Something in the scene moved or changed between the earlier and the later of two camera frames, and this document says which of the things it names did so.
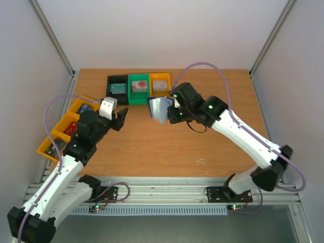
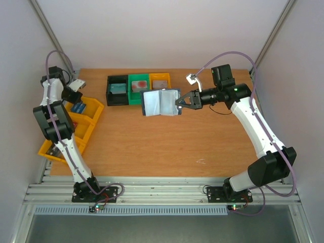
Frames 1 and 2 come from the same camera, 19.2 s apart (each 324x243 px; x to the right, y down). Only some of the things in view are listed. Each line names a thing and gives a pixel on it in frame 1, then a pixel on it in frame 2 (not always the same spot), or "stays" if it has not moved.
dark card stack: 60,145 stays
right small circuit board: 235,207 stays
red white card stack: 139,86 stays
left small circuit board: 96,207 stays
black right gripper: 173,115 -> 197,98
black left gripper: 119,121 -> 76,99
